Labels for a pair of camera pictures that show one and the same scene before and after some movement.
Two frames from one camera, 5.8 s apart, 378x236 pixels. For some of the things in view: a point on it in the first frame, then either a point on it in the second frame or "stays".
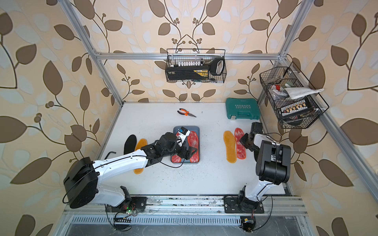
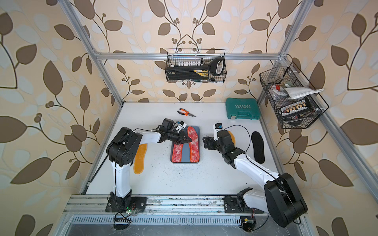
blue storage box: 193,141 stays
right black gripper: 243,140 -> 210,141
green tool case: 242,108 stays
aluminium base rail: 199,206 stays
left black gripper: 186,151 -> 185,138
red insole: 193,142 stays
